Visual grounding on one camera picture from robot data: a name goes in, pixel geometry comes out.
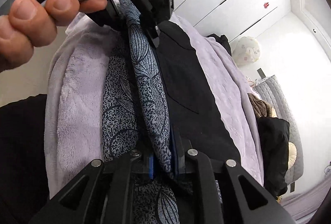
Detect black fleece pants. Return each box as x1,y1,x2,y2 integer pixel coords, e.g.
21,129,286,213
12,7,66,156
154,19,242,224

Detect blue patterned cloth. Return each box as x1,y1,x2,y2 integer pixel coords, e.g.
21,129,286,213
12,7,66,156
102,0,180,223

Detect person's left hand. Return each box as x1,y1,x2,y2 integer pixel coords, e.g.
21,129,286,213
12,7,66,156
1,0,107,72

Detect lilac plush bed blanket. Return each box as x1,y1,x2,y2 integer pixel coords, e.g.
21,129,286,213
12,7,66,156
44,13,264,196

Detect black jacket pile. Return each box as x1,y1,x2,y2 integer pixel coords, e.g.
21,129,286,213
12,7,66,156
257,117,289,199

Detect cream round cushion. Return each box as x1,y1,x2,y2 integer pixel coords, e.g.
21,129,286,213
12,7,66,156
288,142,297,169

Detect small black garment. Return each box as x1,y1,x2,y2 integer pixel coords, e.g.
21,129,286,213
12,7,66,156
207,34,232,56

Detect brown knitted garment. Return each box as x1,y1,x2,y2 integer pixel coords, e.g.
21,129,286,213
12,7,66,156
248,93,277,119

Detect white floral pillow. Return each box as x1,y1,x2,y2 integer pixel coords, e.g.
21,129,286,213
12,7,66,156
232,36,260,67

